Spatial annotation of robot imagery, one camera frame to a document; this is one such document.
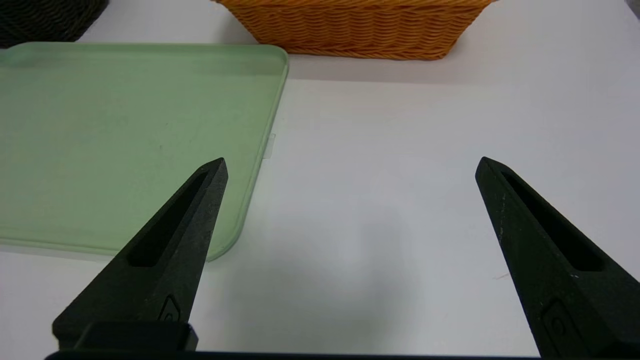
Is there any dark brown wicker basket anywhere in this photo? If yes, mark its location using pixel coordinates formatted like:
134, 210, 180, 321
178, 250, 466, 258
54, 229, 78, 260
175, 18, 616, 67
0, 0, 110, 49

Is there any light green plastic tray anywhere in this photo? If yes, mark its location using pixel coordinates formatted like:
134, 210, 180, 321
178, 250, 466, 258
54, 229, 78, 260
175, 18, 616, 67
0, 42, 290, 263

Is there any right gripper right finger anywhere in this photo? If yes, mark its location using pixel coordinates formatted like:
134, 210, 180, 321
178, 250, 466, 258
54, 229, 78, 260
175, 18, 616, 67
474, 156, 640, 357

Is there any orange wicker basket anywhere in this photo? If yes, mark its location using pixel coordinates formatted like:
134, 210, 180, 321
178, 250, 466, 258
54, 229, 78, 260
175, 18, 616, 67
212, 0, 497, 61

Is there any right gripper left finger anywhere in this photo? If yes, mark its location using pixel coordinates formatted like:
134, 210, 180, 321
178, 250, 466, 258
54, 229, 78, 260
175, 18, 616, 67
52, 157, 230, 351

